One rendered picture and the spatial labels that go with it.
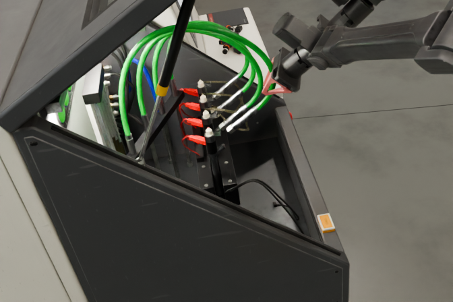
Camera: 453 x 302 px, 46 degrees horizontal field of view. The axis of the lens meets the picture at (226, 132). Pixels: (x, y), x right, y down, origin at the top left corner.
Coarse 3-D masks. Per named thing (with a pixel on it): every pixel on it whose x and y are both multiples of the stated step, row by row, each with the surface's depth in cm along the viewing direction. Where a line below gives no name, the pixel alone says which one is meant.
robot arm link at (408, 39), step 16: (432, 16) 78; (448, 16) 78; (336, 32) 105; (352, 32) 99; (368, 32) 93; (384, 32) 88; (400, 32) 83; (416, 32) 80; (432, 32) 77; (320, 48) 107; (336, 48) 102; (352, 48) 97; (368, 48) 93; (384, 48) 89; (400, 48) 85; (416, 48) 81; (336, 64) 108; (432, 64) 76; (448, 64) 72
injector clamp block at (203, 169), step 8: (216, 120) 164; (192, 128) 162; (200, 128) 162; (216, 136) 157; (224, 136) 157; (224, 144) 154; (224, 152) 151; (208, 160) 149; (224, 160) 148; (232, 160) 148; (200, 168) 147; (208, 168) 146; (224, 168) 145; (232, 168) 145; (200, 176) 144; (208, 176) 143; (224, 176) 143; (232, 176) 142; (200, 184) 141; (208, 184) 141; (224, 184) 140; (232, 184) 140; (224, 192) 141; (232, 192) 142; (232, 200) 143
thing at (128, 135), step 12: (192, 24) 117; (204, 24) 117; (156, 36) 117; (240, 36) 120; (252, 48) 121; (132, 60) 120; (264, 60) 124; (120, 84) 123; (120, 96) 125; (120, 108) 127
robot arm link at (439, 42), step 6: (450, 18) 74; (450, 24) 73; (444, 30) 73; (450, 30) 73; (438, 36) 74; (444, 36) 73; (450, 36) 72; (438, 42) 73; (444, 42) 72; (450, 42) 72; (432, 48) 75; (438, 48) 74; (444, 48) 73; (450, 48) 72
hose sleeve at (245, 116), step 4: (252, 108) 132; (248, 112) 132; (252, 112) 132; (256, 112) 132; (244, 116) 132; (248, 116) 132; (252, 116) 132; (240, 120) 133; (244, 120) 133; (232, 124) 134; (236, 124) 133; (240, 124) 133; (236, 128) 134
